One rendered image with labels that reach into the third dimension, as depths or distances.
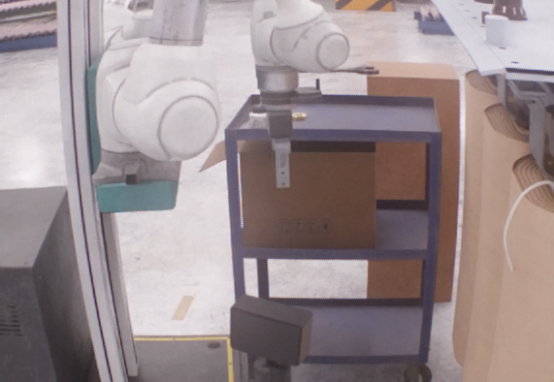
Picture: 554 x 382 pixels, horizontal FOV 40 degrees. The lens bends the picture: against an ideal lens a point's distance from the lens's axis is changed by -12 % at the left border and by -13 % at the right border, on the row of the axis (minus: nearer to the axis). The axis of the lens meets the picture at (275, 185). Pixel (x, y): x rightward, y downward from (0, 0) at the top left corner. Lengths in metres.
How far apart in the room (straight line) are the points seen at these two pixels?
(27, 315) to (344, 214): 1.14
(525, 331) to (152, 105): 0.78
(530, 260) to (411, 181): 1.80
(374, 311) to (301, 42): 1.67
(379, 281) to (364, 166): 0.91
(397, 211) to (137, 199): 1.43
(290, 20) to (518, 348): 0.76
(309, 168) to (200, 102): 1.17
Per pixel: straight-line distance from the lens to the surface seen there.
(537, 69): 1.09
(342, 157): 2.54
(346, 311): 3.09
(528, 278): 1.47
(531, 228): 1.43
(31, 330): 1.92
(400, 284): 3.37
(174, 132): 1.42
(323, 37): 1.56
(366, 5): 12.20
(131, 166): 1.66
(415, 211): 2.94
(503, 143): 1.83
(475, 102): 2.27
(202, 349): 2.49
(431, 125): 2.63
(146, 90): 1.44
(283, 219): 2.61
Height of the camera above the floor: 1.57
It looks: 19 degrees down
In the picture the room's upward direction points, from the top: 2 degrees counter-clockwise
